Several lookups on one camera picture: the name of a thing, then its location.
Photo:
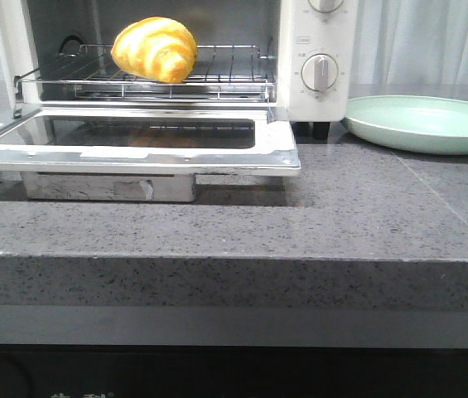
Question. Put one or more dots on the metal crumb tray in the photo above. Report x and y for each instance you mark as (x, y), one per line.
(109, 187)

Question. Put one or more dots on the grey timer knob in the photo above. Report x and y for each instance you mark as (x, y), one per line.
(319, 72)

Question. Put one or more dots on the metal wire oven rack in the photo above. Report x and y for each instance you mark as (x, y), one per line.
(222, 73)

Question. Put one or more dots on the glass oven door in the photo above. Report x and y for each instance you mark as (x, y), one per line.
(149, 140)

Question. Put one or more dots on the pale green plate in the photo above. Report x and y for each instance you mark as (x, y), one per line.
(419, 124)

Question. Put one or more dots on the grey upper oven knob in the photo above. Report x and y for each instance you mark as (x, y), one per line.
(325, 6)

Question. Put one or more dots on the golden croissant bread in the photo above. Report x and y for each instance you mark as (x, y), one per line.
(156, 48)

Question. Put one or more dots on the white toaster oven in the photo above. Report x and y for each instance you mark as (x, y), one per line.
(292, 31)

